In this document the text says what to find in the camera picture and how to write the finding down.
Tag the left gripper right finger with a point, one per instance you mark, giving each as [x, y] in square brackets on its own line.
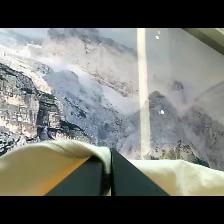
[128, 181]

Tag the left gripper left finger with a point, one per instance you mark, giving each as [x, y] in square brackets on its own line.
[85, 180]

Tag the cream T-shirt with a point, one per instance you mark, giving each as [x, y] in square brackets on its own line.
[30, 166]

